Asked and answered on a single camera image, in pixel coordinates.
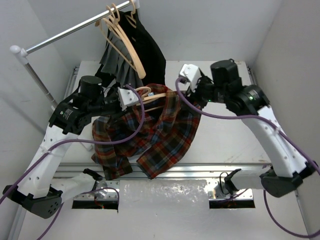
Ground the beige hanger under black garment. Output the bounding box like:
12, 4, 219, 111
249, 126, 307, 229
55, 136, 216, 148
125, 0, 137, 29

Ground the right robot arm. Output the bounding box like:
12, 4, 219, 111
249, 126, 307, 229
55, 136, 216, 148
190, 59, 316, 198

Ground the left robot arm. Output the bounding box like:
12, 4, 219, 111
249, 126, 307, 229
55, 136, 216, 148
1, 75, 121, 219

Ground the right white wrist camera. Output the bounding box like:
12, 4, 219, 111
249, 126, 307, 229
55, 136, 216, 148
178, 64, 202, 93

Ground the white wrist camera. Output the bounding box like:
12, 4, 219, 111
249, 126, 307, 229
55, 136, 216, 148
178, 64, 202, 93
117, 88, 139, 111

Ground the aluminium mounting rail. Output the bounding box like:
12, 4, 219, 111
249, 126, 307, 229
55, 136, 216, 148
54, 162, 271, 202

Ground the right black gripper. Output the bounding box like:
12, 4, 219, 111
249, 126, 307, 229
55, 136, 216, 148
179, 71, 227, 115

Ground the beige hanger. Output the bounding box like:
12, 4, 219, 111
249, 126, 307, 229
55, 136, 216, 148
94, 4, 146, 78
101, 3, 146, 79
125, 0, 137, 29
134, 86, 167, 112

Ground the white front cover board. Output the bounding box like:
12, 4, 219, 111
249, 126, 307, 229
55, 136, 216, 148
19, 180, 307, 240

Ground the black hanging garment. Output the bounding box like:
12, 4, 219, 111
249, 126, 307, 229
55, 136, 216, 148
94, 10, 168, 87

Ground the metal rack upright pole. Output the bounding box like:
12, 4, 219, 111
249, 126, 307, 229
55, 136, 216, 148
24, 63, 58, 108

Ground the metal clothes rack rail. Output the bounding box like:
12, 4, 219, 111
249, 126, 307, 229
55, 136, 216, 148
9, 0, 140, 60

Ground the plaid flannel shirt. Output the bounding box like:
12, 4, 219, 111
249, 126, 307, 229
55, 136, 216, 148
91, 83, 201, 180

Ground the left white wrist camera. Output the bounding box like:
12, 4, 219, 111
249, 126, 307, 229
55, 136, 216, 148
117, 88, 139, 111

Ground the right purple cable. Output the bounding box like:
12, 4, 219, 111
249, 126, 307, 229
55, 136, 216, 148
174, 76, 320, 239

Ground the grey pleated skirt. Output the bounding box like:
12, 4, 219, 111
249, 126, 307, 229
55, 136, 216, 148
95, 31, 144, 88

